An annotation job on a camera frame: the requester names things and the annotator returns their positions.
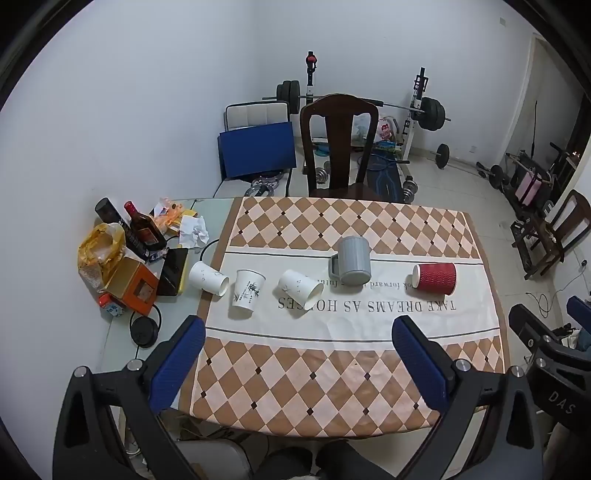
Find black phone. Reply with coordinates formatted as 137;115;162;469
157;248;189;297

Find grey ribbed mug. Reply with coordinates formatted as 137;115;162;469
329;236;372;285

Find white padded chair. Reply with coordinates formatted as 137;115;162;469
213;102;296;200

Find orange cardboard box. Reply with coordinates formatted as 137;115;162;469
102;256;160;317

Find dark cylindrical tube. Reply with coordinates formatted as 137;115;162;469
95;198;148;264

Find crumpled white tissue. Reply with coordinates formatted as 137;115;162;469
178;215;209;249

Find black dumbbell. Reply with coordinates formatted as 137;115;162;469
475;161;506;190

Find round black device with cable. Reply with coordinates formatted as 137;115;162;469
129;305;162;348

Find checkered tablecloth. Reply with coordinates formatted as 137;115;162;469
188;196;511;437

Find blue board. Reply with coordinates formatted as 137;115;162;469
218;122;297;180

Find white barbell rack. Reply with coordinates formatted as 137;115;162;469
295;51;428;176

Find dark blue exercise mat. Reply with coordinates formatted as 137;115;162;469
358;152;402;200

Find pink cushion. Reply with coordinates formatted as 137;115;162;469
517;173;543;204

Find dark glass bottle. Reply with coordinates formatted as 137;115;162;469
124;200;168;252

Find brown wooden chair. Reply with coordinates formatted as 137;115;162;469
526;189;591;278

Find black exercise machine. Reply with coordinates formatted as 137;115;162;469
503;143;580;215

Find orange snack packet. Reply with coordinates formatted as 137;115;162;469
152;198;199;234

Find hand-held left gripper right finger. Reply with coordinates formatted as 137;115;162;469
392;316;542;480

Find grey stool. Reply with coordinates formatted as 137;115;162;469
178;438;252;480

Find short barbell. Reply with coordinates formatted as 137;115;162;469
427;143;481;174

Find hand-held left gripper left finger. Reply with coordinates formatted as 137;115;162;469
53;316;206;480

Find black cable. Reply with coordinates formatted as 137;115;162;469
199;237;225;264

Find white plant print paper cup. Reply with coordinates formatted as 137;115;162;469
231;270;267;320

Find white plastic bag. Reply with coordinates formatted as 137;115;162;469
353;113;376;141

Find long barbell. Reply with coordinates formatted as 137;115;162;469
262;80;452;132

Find dark wooden chair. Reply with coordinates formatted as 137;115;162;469
299;93;384;200

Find yellow plastic bag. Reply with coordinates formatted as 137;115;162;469
78;222;126;292

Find red ribbed paper cup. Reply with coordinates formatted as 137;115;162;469
412;262;458;294

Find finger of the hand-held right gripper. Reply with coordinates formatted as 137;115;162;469
566;295;591;334
508;303;555;347

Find chrome weight plates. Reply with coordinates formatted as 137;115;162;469
247;171;284;197

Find plain white paper cup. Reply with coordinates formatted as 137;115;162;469
188;261;230;297
278;270;325;318

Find pink plastic bag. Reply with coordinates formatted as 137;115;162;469
376;115;400;144

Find small blue red box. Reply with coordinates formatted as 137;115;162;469
98;294;127;319

